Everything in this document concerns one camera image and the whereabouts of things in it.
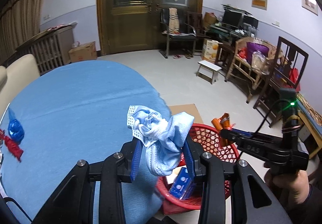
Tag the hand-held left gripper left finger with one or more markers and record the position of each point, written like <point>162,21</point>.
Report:
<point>135,161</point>

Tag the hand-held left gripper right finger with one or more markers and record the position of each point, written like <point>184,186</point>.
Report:
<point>188,161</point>

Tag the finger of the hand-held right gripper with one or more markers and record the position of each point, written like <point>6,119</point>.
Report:
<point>242,133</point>
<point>229,136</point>

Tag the orange wrapper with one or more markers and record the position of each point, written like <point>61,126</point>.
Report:
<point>224,122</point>

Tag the red plastic mesh basket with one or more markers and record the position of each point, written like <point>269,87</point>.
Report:
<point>208,138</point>

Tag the blue cardboard box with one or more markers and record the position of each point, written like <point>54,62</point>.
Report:
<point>179,185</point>

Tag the light blue face mask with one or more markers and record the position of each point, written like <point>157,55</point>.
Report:
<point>171,136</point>

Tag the person's right forearm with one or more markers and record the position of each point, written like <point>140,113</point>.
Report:
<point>314,205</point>

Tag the person's right hand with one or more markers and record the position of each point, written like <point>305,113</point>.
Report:
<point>294,185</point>

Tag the flat cardboard sheet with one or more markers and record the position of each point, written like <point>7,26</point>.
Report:
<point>183,112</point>

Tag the wicker chair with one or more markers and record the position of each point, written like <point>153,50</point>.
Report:
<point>241,68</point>

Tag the white step stool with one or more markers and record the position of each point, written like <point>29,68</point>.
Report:
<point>208,65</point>

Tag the red paper bag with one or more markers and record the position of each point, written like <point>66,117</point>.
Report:
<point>294,78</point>

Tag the clear plastic bag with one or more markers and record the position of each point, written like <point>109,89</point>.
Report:
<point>259,60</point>

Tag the purple bag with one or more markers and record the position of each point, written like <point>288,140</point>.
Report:
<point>257,49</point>

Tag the cardboard box with orange print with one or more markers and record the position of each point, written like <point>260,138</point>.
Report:
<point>211,50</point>

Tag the dark wooden slat-back chair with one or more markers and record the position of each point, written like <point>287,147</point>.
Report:
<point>283,43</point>

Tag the black armchair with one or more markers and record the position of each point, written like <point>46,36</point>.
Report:
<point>181,38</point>

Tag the black computer monitor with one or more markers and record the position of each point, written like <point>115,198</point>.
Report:
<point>232,19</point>

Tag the tall brown cardboard box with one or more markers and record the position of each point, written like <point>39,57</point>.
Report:
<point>210,20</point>

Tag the dark red wooden chair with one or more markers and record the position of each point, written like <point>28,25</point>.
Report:
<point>196,20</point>

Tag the blue foil wrapper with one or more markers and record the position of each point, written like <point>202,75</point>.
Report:
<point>15,128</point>

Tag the red crumpled wrapper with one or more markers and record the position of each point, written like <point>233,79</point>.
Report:
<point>11,143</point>

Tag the striped scarf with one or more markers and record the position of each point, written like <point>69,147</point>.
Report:
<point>174,20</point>

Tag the wooden double door with glass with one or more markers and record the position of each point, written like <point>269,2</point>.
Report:
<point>130,25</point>

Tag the wooden slatted radiator cover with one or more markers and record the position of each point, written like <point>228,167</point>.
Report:
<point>50,48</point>

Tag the cream leather sofa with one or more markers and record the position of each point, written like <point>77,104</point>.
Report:
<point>20,68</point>

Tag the beige curtain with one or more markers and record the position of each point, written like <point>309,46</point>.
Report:
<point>20,12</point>

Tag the orange wall plaque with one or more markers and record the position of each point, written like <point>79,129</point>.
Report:
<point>259,2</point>

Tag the framed wall picture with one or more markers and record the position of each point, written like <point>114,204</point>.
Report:
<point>309,2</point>

